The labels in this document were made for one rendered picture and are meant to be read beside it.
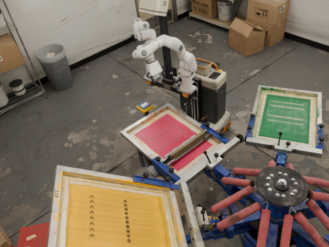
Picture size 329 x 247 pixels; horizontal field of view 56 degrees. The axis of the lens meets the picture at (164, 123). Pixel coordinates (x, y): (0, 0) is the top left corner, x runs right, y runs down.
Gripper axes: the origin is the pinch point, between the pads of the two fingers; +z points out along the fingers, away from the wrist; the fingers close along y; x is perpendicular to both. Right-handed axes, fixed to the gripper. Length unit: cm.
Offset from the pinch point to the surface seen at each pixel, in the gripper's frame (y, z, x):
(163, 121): -5, 45, 32
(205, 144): 14, 67, -9
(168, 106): 8, 37, 44
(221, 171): 7, 74, -47
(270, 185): 18, 68, -95
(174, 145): -10, 59, 1
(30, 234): -129, 46, -45
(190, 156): -4, 67, -15
